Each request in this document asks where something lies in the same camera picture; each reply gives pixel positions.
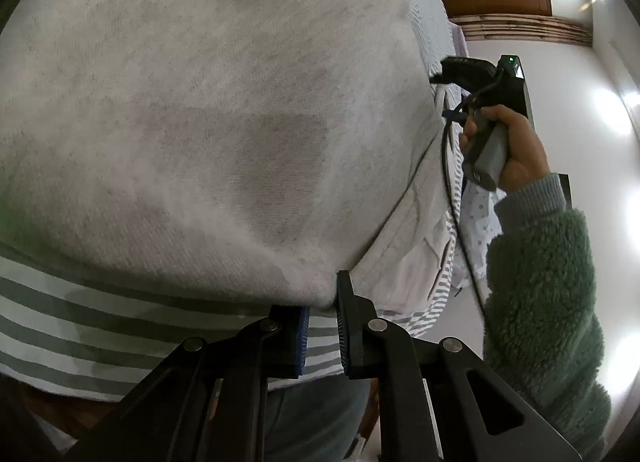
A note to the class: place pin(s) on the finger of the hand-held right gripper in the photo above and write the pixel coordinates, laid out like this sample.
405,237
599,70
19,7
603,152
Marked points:
465,69

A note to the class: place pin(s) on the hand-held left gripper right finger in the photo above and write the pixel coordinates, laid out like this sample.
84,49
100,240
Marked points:
343,322

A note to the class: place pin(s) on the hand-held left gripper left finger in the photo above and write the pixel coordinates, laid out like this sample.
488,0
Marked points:
301,342

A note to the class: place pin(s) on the person's right forearm green sleeve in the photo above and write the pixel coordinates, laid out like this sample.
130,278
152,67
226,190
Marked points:
545,312

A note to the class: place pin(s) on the person's right hand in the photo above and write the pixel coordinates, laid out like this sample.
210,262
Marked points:
522,146

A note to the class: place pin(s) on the lilac cloth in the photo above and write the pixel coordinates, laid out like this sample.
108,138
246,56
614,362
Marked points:
458,39

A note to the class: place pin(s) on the brown striped curtain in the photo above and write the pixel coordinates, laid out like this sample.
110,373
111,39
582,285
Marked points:
525,29

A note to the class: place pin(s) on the person's grey trousers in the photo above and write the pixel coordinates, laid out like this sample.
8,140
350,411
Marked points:
312,422

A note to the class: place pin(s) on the white dotted cloth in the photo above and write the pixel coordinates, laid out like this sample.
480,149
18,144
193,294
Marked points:
477,232

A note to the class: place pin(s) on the grey white striped bed sheet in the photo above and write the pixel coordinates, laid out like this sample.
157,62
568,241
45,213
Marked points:
75,332

